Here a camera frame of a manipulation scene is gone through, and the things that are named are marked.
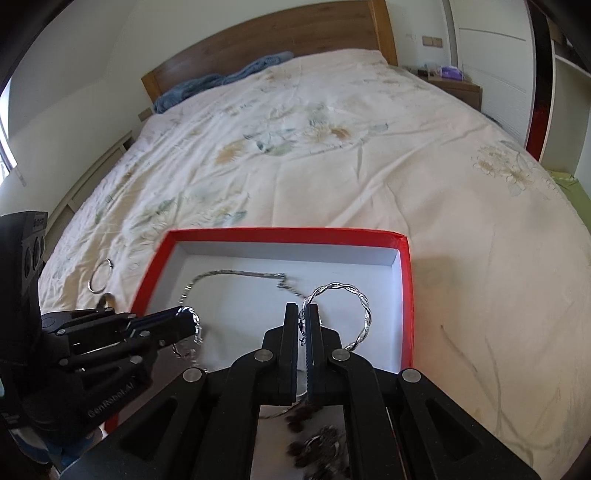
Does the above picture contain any silver chain necklace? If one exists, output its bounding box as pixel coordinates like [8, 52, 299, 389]
[182, 269, 308, 301]

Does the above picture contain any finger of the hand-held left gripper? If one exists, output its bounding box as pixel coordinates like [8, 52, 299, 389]
[60, 316, 198, 370]
[41, 306, 188, 337]

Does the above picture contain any large silver hoop bangle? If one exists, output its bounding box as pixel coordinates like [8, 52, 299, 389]
[88, 258, 114, 294]

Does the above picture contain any wooden headboard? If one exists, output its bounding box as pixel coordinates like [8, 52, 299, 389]
[141, 0, 399, 116]

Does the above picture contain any window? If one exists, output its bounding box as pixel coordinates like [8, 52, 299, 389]
[0, 85, 17, 183]

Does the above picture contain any white wardrobe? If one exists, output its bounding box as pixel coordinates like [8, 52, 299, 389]
[443, 0, 539, 148]

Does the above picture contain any red object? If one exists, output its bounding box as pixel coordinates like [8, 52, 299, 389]
[526, 106, 546, 160]

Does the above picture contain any green cloth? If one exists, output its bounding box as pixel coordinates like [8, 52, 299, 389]
[549, 170, 591, 220]

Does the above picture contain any wooden nightstand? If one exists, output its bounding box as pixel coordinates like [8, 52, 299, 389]
[402, 65, 483, 112]

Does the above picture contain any white open shelf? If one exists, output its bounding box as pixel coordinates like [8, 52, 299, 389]
[538, 41, 591, 181]

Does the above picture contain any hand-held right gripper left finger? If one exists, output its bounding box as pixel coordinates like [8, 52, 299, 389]
[60, 302, 300, 480]

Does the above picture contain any red cardboard box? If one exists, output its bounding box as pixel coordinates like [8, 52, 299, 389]
[102, 227, 411, 432]

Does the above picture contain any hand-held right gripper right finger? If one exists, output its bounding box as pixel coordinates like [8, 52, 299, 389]
[305, 305, 541, 480]

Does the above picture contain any low white cabinet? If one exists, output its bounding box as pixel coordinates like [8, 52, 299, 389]
[46, 131, 134, 227]

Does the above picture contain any brown bead bracelet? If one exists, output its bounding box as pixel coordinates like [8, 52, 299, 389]
[285, 404, 352, 480]

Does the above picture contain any twisted silver bracelet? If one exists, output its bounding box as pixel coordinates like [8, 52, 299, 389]
[298, 282, 371, 354]

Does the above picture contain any blue blanket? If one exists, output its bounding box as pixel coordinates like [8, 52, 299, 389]
[154, 52, 295, 114]

